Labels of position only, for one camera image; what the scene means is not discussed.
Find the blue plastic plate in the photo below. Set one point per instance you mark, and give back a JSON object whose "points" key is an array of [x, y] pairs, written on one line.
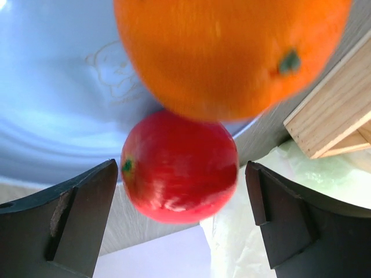
{"points": [[69, 95]]}

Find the fake orange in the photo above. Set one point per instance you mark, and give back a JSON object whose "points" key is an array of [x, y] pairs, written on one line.
{"points": [[228, 60]]}

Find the red fake apple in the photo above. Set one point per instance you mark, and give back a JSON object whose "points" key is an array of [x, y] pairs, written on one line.
{"points": [[178, 171]]}

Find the white plastic bag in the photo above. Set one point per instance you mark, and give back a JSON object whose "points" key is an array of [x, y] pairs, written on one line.
{"points": [[236, 243]]}

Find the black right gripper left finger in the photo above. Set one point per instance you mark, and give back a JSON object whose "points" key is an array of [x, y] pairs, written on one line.
{"points": [[58, 231]]}

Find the wooden clothes rack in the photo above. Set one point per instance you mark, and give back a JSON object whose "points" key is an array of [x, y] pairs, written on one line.
{"points": [[335, 117]]}

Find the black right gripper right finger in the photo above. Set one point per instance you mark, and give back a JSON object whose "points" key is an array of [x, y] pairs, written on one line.
{"points": [[306, 233]]}

